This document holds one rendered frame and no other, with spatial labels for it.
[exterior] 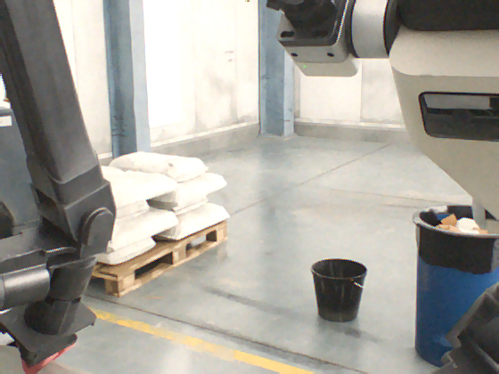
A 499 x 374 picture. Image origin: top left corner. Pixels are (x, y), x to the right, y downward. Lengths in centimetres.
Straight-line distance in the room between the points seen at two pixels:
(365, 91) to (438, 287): 645
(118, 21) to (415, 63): 608
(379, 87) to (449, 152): 809
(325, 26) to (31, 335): 53
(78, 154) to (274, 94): 879
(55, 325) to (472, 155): 57
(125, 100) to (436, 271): 468
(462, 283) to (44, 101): 234
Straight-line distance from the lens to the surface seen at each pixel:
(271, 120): 945
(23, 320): 77
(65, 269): 69
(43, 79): 58
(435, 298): 282
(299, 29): 85
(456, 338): 50
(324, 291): 320
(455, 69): 79
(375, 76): 897
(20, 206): 91
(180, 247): 404
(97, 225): 65
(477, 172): 90
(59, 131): 61
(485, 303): 46
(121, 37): 676
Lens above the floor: 142
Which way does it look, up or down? 13 degrees down
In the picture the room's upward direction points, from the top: 1 degrees counter-clockwise
